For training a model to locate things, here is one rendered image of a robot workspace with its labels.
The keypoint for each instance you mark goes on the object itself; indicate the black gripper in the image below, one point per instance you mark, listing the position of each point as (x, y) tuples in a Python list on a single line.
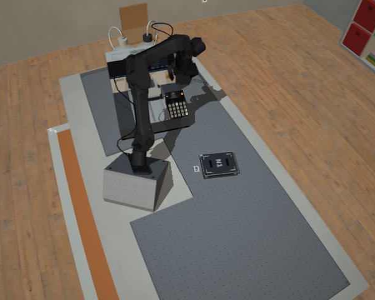
[(182, 69)]

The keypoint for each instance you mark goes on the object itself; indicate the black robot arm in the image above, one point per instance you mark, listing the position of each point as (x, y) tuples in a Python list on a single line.
[(141, 80)]

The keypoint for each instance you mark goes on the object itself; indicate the beige plastic bottle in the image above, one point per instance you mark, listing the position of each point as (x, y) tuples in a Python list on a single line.
[(123, 44)]

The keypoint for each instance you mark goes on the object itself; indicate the white bottle with black cap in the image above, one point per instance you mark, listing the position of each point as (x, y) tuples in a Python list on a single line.
[(147, 40)]

